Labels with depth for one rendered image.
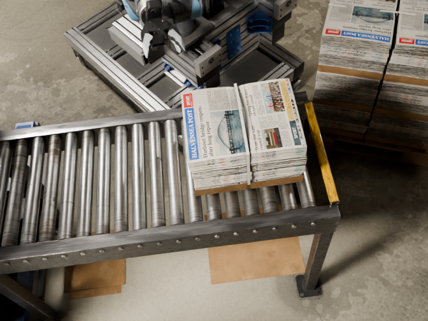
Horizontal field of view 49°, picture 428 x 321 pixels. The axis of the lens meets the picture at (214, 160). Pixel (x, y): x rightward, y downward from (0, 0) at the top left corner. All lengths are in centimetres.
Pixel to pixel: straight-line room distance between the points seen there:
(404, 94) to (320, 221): 90
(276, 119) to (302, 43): 175
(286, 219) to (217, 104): 45
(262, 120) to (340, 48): 72
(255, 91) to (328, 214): 48
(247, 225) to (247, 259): 82
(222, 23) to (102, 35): 108
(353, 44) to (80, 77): 183
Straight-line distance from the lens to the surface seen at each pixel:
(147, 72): 283
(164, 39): 155
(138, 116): 189
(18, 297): 212
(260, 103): 157
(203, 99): 158
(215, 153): 146
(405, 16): 224
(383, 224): 255
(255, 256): 240
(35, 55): 353
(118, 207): 169
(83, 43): 312
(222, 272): 238
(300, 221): 160
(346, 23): 216
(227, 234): 161
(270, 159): 150
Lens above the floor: 225
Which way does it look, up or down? 58 degrees down
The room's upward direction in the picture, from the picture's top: 8 degrees counter-clockwise
